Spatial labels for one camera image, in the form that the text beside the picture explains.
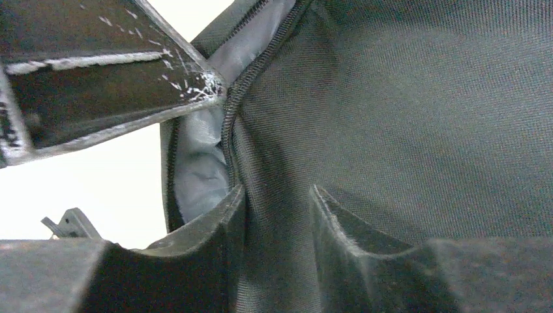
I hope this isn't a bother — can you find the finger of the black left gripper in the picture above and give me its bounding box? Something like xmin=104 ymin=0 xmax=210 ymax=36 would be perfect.
xmin=1 ymin=1 xmax=226 ymax=167

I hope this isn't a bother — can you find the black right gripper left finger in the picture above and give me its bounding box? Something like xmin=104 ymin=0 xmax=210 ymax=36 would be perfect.
xmin=1 ymin=185 xmax=245 ymax=312

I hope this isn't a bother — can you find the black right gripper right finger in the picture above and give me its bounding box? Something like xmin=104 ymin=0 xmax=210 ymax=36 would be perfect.
xmin=310 ymin=186 xmax=552 ymax=312

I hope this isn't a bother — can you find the black student backpack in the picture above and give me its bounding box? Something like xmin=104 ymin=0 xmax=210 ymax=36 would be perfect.
xmin=169 ymin=1 xmax=552 ymax=312

